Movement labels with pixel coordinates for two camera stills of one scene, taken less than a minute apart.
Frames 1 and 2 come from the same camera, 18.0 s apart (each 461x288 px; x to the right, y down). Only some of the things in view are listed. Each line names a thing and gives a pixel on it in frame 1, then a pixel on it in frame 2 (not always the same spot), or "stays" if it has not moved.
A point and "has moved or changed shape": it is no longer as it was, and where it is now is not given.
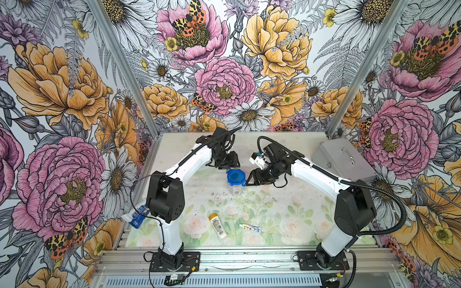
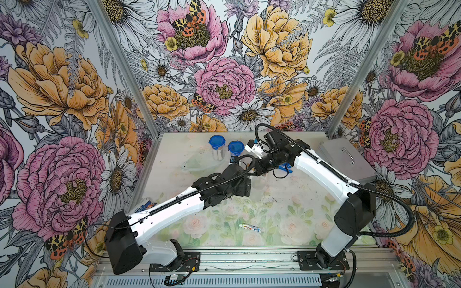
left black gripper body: x=224 y=160 to x=241 y=189
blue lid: x=236 y=177 has moved or changed shape
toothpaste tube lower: x=250 y=227 stays
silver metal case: x=341 y=156 stays
